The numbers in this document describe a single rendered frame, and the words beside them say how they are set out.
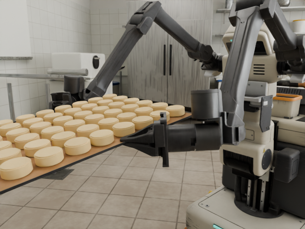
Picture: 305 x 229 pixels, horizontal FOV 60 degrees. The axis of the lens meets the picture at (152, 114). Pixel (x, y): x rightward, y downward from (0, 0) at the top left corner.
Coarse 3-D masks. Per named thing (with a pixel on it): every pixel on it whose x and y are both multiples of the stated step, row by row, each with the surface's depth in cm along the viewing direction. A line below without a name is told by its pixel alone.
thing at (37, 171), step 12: (12, 144) 59; (108, 144) 54; (24, 156) 52; (72, 156) 50; (84, 156) 50; (36, 168) 47; (48, 168) 46; (0, 180) 43; (12, 180) 43; (24, 180) 43
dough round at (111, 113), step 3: (105, 111) 72; (108, 111) 72; (111, 111) 71; (114, 111) 71; (117, 111) 71; (120, 111) 71; (105, 114) 70; (108, 114) 70; (111, 114) 70; (114, 114) 70; (117, 114) 70; (105, 117) 71; (108, 117) 70; (111, 117) 70; (114, 117) 70
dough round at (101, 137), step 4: (96, 132) 56; (100, 132) 56; (104, 132) 56; (108, 132) 55; (112, 132) 56; (92, 136) 54; (96, 136) 54; (100, 136) 54; (104, 136) 53; (108, 136) 54; (112, 136) 55; (92, 140) 54; (96, 140) 53; (100, 140) 53; (104, 140) 53; (108, 140) 54; (112, 140) 55; (92, 144) 54; (96, 144) 54; (100, 144) 53; (104, 144) 54
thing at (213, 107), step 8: (192, 96) 53; (200, 96) 52; (208, 96) 52; (216, 96) 52; (192, 104) 54; (200, 104) 52; (208, 104) 52; (216, 104) 52; (192, 112) 54; (200, 112) 52; (208, 112) 52; (216, 112) 52; (224, 112) 56; (224, 120) 56; (224, 128) 56; (232, 128) 55; (240, 128) 56; (224, 136) 56; (232, 136) 55; (240, 136) 56
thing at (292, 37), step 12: (240, 0) 73; (252, 0) 70; (276, 0) 81; (276, 12) 81; (276, 24) 85; (288, 24) 90; (276, 36) 91; (288, 36) 91; (300, 36) 95; (276, 48) 99; (288, 48) 96; (300, 48) 96
